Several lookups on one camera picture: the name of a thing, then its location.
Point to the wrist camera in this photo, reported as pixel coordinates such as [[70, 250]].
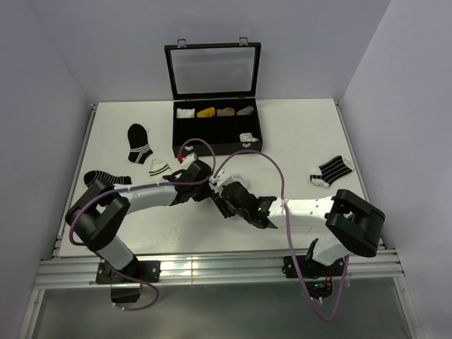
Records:
[[222, 178], [185, 161]]

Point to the white sock with black lines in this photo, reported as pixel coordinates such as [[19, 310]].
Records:
[[248, 138]]

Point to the black white horizontal striped sock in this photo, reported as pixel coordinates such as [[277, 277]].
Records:
[[90, 177]]

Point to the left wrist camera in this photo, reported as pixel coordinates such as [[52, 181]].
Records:
[[185, 161]]

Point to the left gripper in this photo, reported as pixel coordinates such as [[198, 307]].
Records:
[[207, 193]]

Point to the grey rolled sock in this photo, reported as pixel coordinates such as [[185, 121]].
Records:
[[245, 111]]

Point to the white rolled sock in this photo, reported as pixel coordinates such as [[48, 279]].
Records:
[[185, 113]]

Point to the tan rolled sock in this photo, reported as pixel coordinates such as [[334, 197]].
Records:
[[226, 112]]

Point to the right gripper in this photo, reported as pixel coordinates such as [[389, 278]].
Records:
[[221, 204]]

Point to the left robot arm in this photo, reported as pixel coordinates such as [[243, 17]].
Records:
[[97, 215]]

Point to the black sock white vertical stripes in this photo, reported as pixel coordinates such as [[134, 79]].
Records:
[[326, 174]]

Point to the cream sock with black stripes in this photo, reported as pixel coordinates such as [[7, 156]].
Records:
[[158, 169]]

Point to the black sock with white stripes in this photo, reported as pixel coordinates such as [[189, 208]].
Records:
[[138, 142]]

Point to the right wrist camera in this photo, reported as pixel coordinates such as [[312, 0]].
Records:
[[222, 178]]

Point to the yellow rolled sock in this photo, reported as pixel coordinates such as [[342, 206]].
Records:
[[206, 113]]

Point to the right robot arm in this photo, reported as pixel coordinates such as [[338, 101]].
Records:
[[354, 225]]

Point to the aluminium frame rail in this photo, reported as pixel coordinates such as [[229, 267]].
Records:
[[209, 269]]

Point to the black storage box with lid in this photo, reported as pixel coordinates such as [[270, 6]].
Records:
[[215, 75]]

